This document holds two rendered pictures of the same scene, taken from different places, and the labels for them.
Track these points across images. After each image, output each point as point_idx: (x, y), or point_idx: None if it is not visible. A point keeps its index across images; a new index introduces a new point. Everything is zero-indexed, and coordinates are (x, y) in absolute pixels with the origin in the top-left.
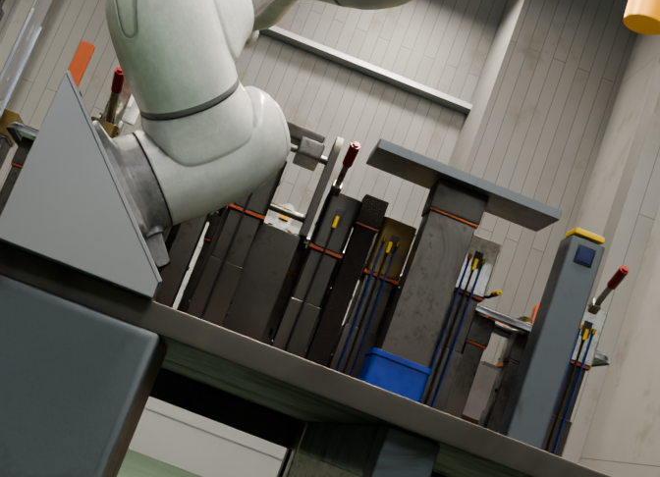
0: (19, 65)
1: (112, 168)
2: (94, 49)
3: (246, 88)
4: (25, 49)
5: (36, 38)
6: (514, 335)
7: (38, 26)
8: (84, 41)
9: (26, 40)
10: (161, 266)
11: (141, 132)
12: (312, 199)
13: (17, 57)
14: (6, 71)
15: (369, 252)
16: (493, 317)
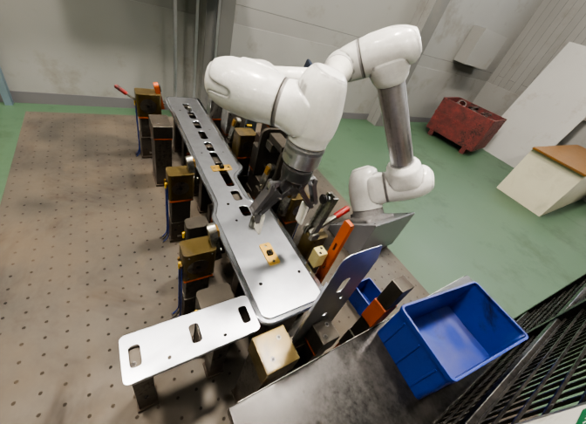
0: (318, 309)
1: (390, 213)
2: (344, 221)
3: (377, 171)
4: (328, 298)
5: (321, 290)
6: (192, 115)
7: (332, 283)
8: (352, 224)
9: (338, 291)
10: (350, 216)
11: (382, 204)
12: (273, 158)
13: (333, 302)
14: (337, 307)
15: (250, 150)
16: (200, 118)
